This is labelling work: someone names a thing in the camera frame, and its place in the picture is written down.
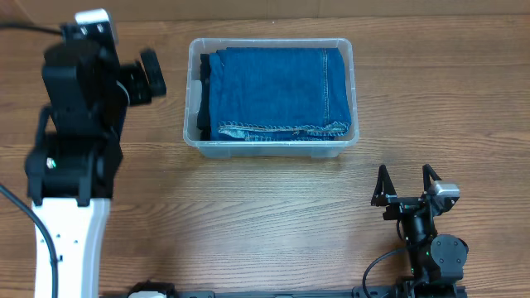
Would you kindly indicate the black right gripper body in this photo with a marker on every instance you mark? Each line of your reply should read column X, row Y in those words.
column 399, row 207

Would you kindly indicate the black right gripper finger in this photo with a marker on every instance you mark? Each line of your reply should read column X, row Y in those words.
column 384, row 193
column 429, row 177

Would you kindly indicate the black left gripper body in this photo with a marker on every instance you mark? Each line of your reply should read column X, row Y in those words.
column 128, row 87

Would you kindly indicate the black cloth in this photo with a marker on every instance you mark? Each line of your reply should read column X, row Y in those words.
column 203, row 117

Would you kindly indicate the blue denim jeans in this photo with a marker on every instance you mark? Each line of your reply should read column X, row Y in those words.
column 277, row 95

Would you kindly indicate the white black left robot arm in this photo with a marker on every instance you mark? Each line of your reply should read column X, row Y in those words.
column 77, row 152

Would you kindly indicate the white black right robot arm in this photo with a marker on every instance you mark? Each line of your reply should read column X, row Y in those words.
column 437, row 260

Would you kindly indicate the clear plastic storage bin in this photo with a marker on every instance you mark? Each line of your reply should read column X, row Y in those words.
column 228, row 149

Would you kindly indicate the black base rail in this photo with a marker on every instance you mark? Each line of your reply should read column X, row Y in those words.
column 160, row 289

